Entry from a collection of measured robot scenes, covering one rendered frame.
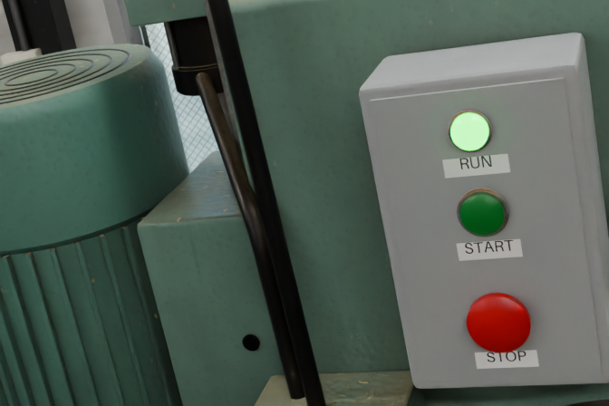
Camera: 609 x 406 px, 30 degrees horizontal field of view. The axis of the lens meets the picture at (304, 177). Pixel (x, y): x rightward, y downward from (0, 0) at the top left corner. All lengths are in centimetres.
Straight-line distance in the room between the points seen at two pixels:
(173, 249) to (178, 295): 3
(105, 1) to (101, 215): 154
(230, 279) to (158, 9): 17
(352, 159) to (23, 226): 23
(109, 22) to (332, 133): 167
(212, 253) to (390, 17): 20
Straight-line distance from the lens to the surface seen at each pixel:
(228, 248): 69
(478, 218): 53
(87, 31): 226
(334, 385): 65
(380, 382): 64
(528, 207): 53
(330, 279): 63
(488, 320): 54
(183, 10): 68
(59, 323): 75
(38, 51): 221
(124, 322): 75
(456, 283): 55
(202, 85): 69
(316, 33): 59
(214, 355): 73
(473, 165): 52
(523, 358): 56
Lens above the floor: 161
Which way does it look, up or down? 18 degrees down
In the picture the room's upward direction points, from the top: 12 degrees counter-clockwise
